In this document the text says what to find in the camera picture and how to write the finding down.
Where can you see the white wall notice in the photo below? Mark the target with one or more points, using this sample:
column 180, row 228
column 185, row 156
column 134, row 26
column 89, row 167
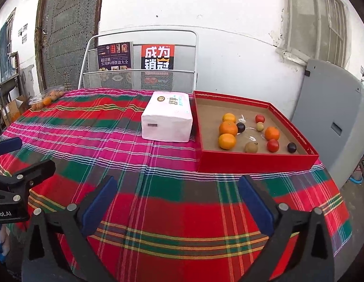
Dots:
column 23, row 33

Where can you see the large orange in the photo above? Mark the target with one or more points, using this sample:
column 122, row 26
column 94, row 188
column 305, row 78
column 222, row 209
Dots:
column 228, row 128

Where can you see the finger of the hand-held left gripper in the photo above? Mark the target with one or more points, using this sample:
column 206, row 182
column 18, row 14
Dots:
column 8, row 146
column 38, row 171

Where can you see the large brown pear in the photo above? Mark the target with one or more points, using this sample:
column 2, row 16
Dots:
column 251, row 147

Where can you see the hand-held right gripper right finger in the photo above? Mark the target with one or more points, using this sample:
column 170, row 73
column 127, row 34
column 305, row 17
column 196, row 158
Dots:
column 255, row 205

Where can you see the pile of small brown produce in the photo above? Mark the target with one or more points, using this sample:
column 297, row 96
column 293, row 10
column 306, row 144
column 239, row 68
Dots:
column 54, row 95

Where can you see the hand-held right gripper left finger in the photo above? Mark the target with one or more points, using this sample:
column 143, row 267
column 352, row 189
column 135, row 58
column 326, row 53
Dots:
column 99, row 207

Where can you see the silver metal mesh rack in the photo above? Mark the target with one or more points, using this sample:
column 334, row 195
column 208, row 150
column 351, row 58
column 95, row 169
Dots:
column 91, row 79

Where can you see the white framed window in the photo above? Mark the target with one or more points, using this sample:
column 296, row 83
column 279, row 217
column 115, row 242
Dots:
column 317, row 14

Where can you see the dark purple cookbook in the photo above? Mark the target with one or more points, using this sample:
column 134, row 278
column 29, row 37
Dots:
column 114, row 55

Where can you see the red cardboard box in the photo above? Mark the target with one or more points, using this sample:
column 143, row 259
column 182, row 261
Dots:
column 252, row 163

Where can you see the clear plastic clamshell container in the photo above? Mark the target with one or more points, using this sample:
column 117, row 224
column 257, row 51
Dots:
column 57, row 89

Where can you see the grey studded metal door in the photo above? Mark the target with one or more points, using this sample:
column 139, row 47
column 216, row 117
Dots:
column 67, row 35

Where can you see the pink white tissue pack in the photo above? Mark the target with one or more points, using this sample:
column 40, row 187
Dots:
column 165, row 126

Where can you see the red and black book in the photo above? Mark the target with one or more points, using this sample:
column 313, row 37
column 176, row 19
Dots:
column 157, row 57

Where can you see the metal storage shelf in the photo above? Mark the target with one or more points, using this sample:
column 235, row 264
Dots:
column 8, row 81

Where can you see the red tomato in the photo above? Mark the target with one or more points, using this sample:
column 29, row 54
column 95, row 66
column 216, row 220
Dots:
column 260, row 118
column 272, row 145

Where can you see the red green plaid tablecloth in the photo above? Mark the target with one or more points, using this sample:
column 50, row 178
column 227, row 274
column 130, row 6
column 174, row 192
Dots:
column 170, row 176

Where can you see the dark purple plum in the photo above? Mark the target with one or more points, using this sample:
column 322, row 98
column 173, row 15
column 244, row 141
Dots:
column 292, row 147
column 240, row 127

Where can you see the light blue plastic dish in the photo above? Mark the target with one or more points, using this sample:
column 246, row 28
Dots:
column 356, row 179

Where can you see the small brown pear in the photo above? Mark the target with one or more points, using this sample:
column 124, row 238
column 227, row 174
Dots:
column 260, row 127

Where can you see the window with blue curtain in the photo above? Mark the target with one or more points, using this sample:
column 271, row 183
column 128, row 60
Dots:
column 5, row 41

